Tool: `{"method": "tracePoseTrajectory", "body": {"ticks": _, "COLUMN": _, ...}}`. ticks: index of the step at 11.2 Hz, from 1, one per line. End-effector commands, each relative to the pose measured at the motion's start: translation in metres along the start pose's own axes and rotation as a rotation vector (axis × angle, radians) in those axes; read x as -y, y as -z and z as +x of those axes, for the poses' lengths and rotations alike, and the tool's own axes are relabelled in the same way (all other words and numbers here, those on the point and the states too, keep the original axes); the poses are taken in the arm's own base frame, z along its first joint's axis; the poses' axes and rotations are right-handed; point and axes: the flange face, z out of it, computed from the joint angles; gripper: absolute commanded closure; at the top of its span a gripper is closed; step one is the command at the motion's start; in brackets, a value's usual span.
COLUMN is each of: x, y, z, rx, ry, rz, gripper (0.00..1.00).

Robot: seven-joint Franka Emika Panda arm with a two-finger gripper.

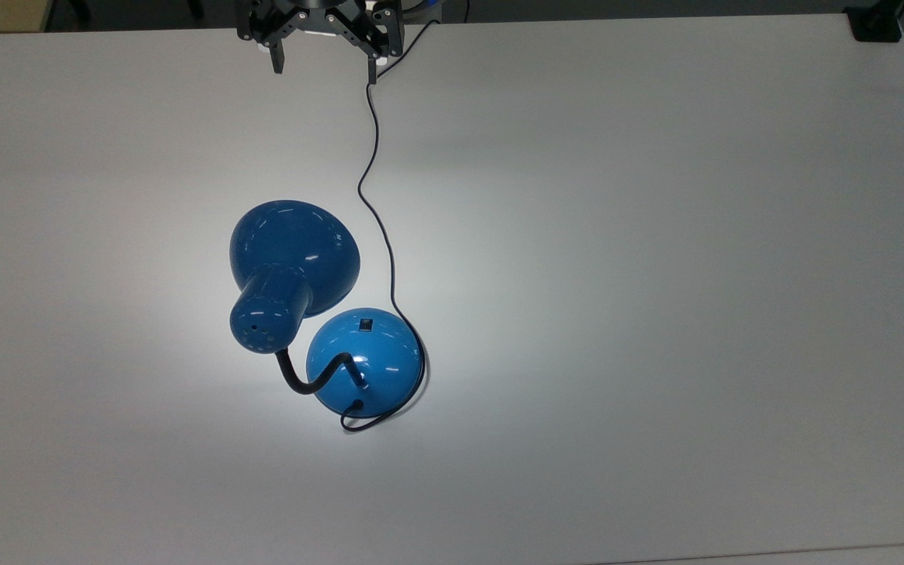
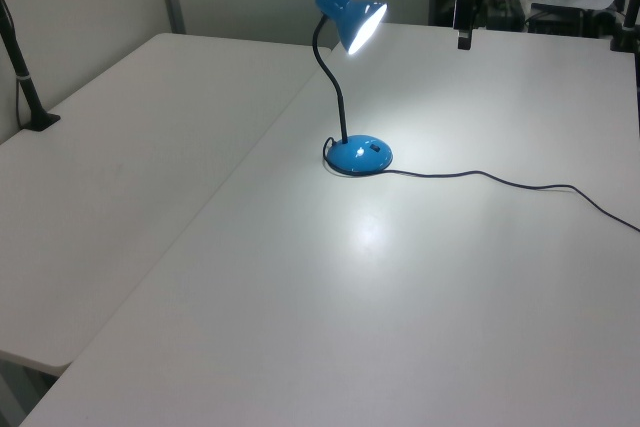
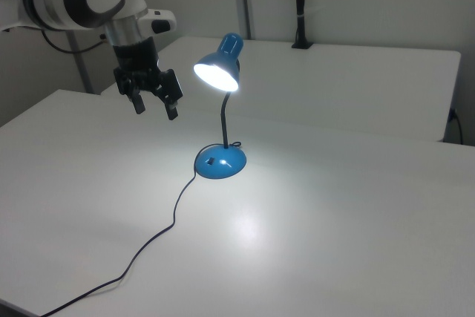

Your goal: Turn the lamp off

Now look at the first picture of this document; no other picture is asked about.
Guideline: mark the black table clamp mount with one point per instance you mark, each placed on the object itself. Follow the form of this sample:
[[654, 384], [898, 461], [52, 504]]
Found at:
[[874, 23]]

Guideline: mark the blue gooseneck desk lamp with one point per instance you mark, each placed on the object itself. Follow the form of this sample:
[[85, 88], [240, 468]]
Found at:
[[295, 259]]

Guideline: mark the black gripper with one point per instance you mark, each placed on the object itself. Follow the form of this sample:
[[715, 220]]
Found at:
[[313, 9]]

